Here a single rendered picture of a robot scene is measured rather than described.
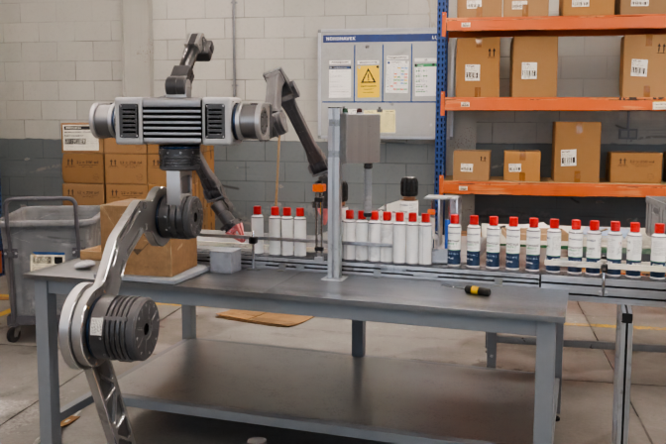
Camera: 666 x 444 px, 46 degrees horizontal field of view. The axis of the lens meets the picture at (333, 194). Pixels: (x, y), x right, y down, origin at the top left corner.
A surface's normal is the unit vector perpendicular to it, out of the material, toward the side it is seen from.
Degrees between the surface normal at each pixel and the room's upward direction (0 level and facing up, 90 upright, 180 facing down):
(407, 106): 90
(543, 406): 90
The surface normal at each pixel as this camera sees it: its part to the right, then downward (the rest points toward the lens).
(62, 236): 0.15, 0.16
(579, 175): -0.19, 0.12
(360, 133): 0.60, 0.08
